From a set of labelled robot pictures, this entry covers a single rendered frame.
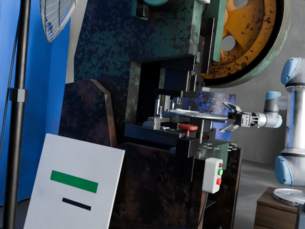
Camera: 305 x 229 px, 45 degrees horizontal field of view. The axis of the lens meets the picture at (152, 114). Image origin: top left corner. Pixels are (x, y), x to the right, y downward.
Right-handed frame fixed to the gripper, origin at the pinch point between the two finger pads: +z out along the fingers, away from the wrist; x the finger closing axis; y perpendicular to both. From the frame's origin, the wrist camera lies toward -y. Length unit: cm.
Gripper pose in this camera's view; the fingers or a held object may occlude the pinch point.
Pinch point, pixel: (219, 116)
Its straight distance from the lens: 189.3
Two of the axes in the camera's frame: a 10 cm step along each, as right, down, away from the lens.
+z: -9.3, -0.7, -3.7
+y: 3.6, 1.2, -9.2
